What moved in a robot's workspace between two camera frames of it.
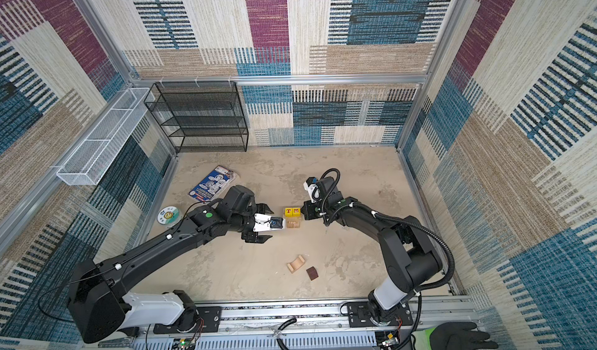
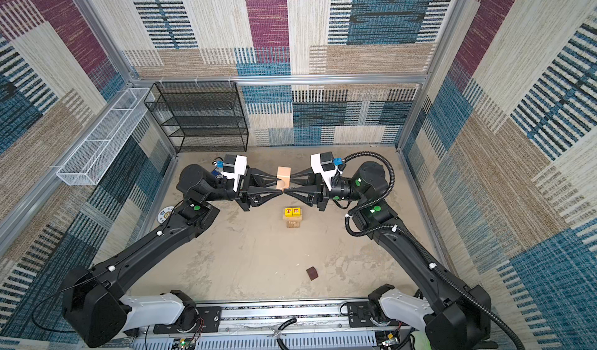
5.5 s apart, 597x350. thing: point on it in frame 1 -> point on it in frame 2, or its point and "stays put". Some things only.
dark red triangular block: x=312 y=273 stays put
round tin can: x=169 y=215 stays put
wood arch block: x=296 y=264 -> x=284 y=174
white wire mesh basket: x=96 y=155 stays put
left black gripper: x=253 y=236 -> x=250 y=183
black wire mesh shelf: x=200 y=116 stays put
